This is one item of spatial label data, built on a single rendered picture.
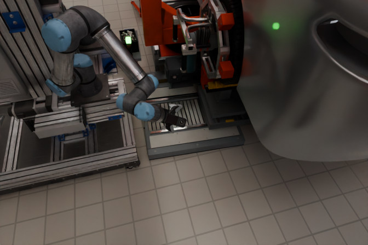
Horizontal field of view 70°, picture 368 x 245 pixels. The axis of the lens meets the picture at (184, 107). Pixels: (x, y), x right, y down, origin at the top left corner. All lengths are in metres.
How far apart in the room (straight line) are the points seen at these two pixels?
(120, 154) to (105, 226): 0.51
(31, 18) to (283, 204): 2.03
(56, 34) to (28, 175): 1.32
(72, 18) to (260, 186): 1.77
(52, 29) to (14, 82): 0.76
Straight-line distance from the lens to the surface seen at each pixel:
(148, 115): 1.09
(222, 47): 1.68
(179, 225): 2.06
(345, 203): 2.47
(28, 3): 1.54
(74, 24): 1.14
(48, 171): 2.15
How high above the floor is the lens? 1.99
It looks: 50 degrees down
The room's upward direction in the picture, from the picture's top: 2 degrees clockwise
